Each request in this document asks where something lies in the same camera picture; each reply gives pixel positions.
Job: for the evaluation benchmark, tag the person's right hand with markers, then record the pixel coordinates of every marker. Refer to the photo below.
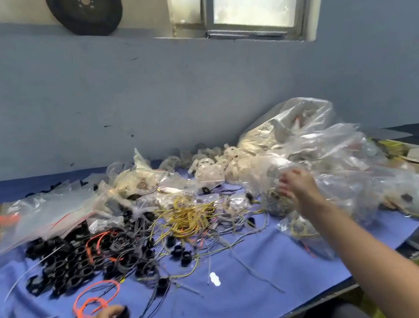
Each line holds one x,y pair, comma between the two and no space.
300,187

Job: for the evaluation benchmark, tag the pile of large plastic bags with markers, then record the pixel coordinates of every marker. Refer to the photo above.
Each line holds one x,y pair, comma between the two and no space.
348,153

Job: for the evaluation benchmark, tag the pile of white plastic wheels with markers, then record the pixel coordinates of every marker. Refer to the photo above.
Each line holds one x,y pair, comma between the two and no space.
215,168

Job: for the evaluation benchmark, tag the pile of black plastic rings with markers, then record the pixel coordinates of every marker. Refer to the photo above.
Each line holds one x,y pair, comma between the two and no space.
53,264

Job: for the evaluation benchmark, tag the stack of plastic bags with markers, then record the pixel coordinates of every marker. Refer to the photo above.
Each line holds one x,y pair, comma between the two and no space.
46,215

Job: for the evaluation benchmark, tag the person's right forearm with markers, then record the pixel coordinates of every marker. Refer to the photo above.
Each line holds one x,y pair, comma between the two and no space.
380,265

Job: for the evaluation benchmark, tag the yellow flat object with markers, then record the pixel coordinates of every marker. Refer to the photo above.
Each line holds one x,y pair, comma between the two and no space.
393,148

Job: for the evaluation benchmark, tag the blue cloth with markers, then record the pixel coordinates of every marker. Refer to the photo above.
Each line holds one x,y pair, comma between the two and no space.
249,276

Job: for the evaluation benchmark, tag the black round object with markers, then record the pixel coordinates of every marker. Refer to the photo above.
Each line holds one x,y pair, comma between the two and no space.
85,9

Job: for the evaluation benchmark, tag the window frame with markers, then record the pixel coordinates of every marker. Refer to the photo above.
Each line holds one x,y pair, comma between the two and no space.
250,3

